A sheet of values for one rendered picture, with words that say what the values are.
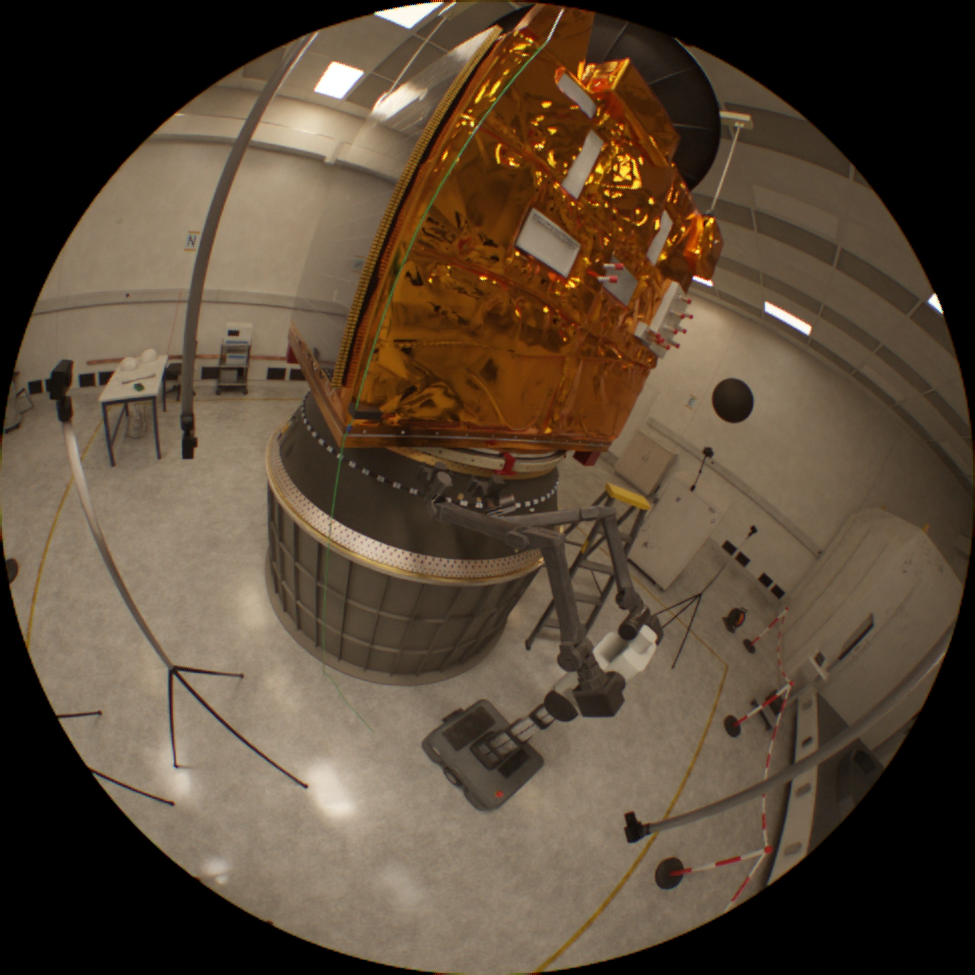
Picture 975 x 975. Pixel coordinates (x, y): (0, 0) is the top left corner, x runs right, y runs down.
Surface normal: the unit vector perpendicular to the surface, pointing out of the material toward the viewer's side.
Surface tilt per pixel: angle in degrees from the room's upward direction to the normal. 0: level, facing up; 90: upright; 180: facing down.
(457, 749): 0
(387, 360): 104
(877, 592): 90
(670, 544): 90
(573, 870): 0
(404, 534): 62
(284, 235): 90
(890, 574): 90
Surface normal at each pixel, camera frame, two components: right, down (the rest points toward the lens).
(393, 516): 0.14, 0.05
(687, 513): -0.71, 0.08
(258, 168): 0.61, 0.58
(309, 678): 0.36, -0.81
